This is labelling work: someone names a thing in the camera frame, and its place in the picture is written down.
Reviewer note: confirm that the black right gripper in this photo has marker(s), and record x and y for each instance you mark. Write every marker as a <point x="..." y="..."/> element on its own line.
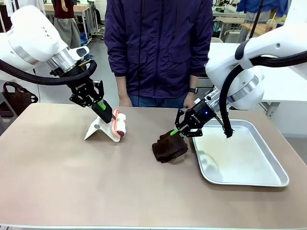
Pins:
<point x="202" y="112"/>

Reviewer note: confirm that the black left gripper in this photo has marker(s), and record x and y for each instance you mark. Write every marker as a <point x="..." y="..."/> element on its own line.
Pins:
<point x="81" y="87"/>

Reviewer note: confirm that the dark brown towel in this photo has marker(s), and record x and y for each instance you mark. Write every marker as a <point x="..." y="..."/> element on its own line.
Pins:
<point x="168" y="148"/>

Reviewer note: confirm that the person's right forearm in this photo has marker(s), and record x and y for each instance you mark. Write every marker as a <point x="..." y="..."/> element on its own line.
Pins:
<point x="120" y="67"/>

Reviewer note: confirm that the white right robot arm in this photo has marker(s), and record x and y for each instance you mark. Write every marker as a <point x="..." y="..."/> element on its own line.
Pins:
<point x="275" y="43"/>

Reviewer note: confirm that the person's left forearm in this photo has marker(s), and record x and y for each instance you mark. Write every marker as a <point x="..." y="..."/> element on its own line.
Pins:
<point x="199" y="69"/>

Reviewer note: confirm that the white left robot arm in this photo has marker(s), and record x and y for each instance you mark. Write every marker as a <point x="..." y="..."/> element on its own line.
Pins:
<point x="28" y="36"/>

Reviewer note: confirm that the person's left hand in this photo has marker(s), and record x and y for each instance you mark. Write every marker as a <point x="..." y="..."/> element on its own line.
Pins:
<point x="190" y="100"/>

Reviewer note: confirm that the person's right hand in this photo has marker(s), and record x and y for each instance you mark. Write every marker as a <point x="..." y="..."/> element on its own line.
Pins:
<point x="125" y="99"/>

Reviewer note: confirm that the white lint roller stand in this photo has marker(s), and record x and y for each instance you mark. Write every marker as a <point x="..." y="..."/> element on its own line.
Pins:
<point x="96" y="131"/>

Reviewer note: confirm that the black wrist watch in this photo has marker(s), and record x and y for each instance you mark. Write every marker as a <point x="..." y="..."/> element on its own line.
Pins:
<point x="193" y="90"/>

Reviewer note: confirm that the blue jeans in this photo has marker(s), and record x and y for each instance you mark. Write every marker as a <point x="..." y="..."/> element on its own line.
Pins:
<point x="158" y="101"/>

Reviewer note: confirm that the silver metal tray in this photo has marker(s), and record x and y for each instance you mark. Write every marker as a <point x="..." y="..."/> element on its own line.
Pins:
<point x="239" y="155"/>

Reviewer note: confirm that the brown tote bag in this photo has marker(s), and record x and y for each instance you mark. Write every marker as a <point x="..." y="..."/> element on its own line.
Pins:
<point x="16" y="95"/>

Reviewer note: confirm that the mannequin red top grey skirt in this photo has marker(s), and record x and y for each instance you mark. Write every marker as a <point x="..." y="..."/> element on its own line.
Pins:
<point x="66" y="21"/>

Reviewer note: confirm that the purple jacket torso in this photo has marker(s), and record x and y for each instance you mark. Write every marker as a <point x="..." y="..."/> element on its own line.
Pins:
<point x="158" y="48"/>

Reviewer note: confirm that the wooden background desk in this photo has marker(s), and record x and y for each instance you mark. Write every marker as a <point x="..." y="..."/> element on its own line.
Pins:
<point x="81" y="12"/>

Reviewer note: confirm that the black stand pole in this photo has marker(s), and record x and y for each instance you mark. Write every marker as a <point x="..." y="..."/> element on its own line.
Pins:
<point x="256" y="19"/>

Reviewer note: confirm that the plastic drink cup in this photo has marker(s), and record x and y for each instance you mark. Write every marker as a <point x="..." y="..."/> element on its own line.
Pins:
<point x="269" y="25"/>

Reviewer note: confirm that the blue hanging garment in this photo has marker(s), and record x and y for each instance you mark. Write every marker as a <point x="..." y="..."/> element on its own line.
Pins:
<point x="261" y="6"/>

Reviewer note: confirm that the black chair frame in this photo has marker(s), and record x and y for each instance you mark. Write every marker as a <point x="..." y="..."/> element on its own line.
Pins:
<point x="7" y="112"/>

